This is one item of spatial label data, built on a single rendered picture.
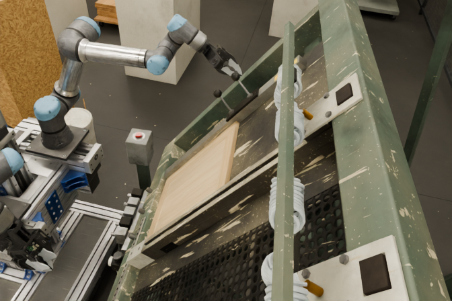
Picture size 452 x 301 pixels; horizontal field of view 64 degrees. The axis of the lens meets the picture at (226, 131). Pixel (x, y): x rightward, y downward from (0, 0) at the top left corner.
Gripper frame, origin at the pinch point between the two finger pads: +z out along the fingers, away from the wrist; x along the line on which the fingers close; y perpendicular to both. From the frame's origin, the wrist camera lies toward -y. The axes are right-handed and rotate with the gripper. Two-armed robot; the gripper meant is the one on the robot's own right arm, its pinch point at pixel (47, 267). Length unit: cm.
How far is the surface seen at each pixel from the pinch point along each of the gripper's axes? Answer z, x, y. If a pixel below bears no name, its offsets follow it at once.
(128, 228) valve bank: 50, 50, -32
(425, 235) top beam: -11, 0, 100
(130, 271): 41.6, 22.5, -9.3
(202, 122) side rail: 28, 100, 7
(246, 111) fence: 12, 78, 43
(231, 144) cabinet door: 16, 64, 38
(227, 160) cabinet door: 17, 55, 38
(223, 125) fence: 16, 78, 31
